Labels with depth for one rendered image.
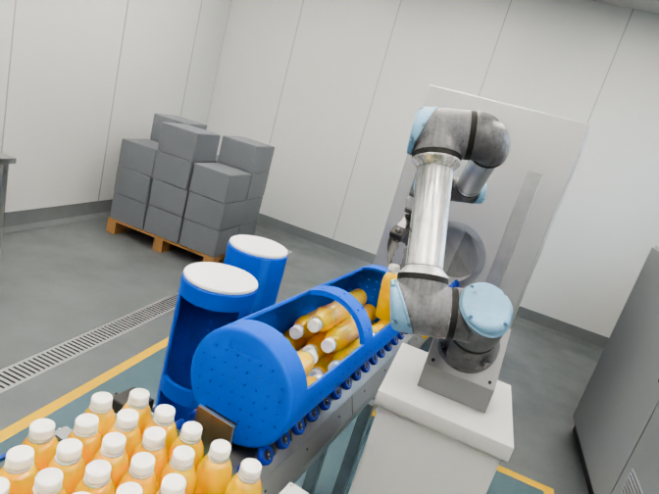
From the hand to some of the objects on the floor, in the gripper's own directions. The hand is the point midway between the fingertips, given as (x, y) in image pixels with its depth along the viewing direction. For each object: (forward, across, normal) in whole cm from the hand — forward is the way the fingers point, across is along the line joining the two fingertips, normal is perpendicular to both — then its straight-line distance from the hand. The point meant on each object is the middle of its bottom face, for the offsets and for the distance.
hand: (395, 265), depth 174 cm
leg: (+128, +12, -24) cm, 131 cm away
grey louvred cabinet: (+127, -141, -122) cm, 226 cm away
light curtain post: (+128, -28, -68) cm, 147 cm away
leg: (+128, -2, -24) cm, 130 cm away
